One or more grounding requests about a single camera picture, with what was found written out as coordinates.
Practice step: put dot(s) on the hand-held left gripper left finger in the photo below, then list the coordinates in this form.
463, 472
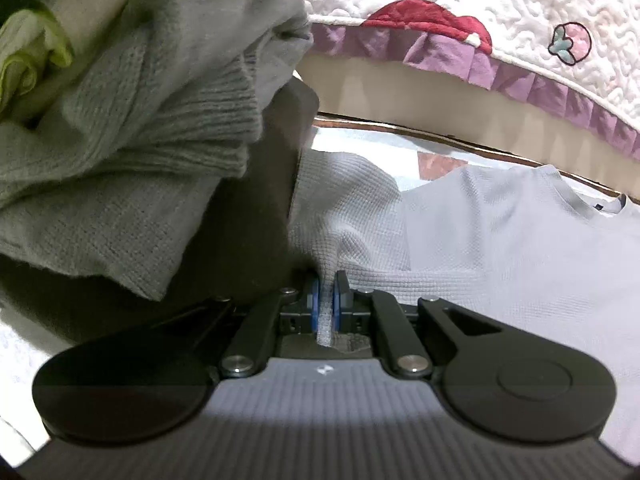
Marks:
314, 305

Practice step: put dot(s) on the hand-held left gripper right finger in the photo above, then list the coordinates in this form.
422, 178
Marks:
340, 305

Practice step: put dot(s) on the light grey waffle shirt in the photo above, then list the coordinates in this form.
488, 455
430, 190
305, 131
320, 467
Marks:
500, 240

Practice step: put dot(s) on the grey knit sweater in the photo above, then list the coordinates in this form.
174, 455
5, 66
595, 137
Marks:
125, 135

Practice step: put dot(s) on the stack of folded clothes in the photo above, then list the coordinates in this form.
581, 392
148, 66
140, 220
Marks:
280, 150

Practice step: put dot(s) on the white quilt with red print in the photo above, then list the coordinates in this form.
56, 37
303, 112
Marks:
500, 5

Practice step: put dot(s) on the beige bed frame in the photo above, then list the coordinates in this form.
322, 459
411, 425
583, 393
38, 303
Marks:
400, 95

